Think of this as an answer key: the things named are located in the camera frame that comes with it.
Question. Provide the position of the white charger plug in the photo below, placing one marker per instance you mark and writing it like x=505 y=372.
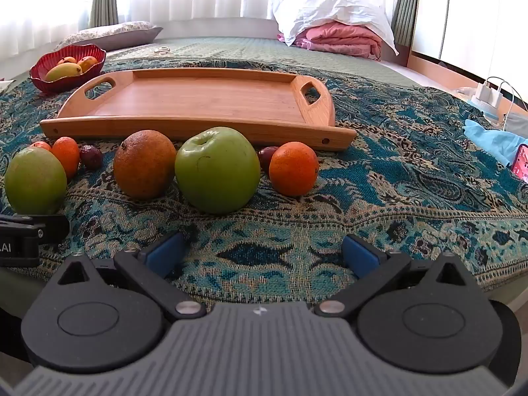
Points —
x=491 y=95

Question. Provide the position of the red ribbed fruit bowl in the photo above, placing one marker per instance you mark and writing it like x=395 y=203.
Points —
x=49 y=84

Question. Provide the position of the white duvet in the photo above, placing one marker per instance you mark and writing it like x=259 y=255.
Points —
x=330 y=10

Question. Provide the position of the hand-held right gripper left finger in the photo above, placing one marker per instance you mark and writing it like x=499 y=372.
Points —
x=165 y=253

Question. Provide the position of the pink smartphone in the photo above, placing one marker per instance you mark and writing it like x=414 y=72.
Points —
x=522 y=163

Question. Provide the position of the green quilted bedspread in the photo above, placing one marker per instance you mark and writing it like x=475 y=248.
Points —
x=231 y=47

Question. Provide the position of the small red fruit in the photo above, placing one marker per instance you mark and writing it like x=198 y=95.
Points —
x=41 y=145

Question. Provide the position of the floral grey pillow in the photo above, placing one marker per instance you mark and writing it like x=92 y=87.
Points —
x=111 y=35

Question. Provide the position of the dark purple plum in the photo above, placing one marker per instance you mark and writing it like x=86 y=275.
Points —
x=267 y=157
x=90 y=156

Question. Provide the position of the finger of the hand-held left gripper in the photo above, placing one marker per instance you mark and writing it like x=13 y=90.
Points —
x=49 y=229

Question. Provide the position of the orange tangerine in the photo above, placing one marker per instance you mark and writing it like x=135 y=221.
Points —
x=67 y=154
x=293 y=169

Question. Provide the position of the pink folded blanket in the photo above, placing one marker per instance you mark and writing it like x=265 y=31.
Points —
x=342 y=39

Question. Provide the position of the wooden serving tray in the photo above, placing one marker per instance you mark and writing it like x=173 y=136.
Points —
x=194 y=99

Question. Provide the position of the large brownish orange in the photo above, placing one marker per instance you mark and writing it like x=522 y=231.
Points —
x=144 y=164

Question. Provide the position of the large green apple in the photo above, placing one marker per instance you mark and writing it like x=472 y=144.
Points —
x=216 y=171

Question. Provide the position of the small white object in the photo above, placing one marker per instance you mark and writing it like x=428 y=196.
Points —
x=161 y=50

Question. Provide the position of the light blue cloth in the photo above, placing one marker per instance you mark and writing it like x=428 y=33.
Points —
x=489 y=138

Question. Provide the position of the orange-red fruit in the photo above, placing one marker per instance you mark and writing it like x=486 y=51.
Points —
x=67 y=60
x=87 y=63

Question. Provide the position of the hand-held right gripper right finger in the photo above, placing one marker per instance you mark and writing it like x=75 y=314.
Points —
x=361 y=255

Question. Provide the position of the white wardrobe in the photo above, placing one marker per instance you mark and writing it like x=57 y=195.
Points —
x=474 y=12

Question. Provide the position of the teal paisley printed blanket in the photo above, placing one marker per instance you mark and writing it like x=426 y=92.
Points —
x=392 y=165

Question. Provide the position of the yellow mango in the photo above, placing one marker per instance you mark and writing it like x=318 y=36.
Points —
x=62 y=72

